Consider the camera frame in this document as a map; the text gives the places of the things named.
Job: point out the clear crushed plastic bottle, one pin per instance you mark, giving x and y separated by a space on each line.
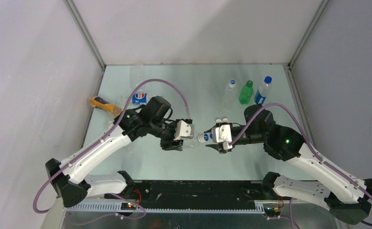
262 93

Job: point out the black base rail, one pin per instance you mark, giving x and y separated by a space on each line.
200 194

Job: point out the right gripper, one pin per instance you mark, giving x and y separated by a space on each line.
218 147

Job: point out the green bottle cap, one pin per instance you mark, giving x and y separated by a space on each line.
249 84

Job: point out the white cable duct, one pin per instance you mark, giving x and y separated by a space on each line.
126 207

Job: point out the green plastic bottle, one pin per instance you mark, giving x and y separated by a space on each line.
245 95

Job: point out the orange bottle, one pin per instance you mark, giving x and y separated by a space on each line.
100 103

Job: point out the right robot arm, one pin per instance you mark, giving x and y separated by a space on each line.
346 197

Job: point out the small clear plastic bottle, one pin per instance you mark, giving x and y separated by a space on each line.
189 143

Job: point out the clear bottle with blue label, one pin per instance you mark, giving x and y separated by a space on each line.
137 99

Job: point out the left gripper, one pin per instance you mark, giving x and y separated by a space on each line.
170 144

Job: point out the white blue labelled bottle cap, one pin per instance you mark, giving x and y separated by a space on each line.
204 137

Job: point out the clear ribbed plastic bottle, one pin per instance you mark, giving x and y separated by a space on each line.
228 96

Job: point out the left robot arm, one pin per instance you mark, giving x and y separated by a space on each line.
70 177

